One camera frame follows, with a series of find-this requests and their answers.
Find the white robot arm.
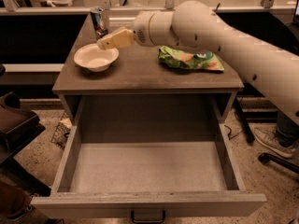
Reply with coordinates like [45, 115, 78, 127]
[97, 1, 299, 123]

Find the open grey top drawer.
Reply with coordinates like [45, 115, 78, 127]
[30, 122, 268, 220]

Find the grey sneaker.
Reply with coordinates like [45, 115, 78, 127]
[254, 128, 295, 159]

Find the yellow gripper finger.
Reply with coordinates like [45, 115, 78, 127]
[97, 27, 135, 49]

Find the grey cabinet with top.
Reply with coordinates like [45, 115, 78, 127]
[51, 8, 245, 143]

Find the green chip bag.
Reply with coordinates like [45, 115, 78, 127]
[158, 46, 224, 72]

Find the black drawer handle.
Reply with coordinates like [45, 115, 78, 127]
[130, 210, 166, 224]

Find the wire mesh basket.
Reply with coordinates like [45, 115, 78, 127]
[51, 112, 72, 149]

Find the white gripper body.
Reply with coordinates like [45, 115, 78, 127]
[133, 11, 154, 47]

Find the black office chair base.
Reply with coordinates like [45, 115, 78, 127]
[258, 153, 299, 174]

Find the red bull can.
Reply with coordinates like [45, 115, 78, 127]
[90, 7, 108, 39]

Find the dark brown chair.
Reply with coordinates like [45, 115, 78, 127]
[0, 92, 50, 197]

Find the white paper bowl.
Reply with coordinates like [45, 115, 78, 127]
[74, 44, 119, 72]

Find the dark jeans leg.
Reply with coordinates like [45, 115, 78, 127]
[276, 111, 299, 147]

